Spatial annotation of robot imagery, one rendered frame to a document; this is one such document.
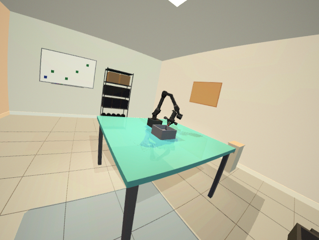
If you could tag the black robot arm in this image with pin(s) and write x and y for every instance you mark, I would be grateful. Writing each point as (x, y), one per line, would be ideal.
(176, 111)

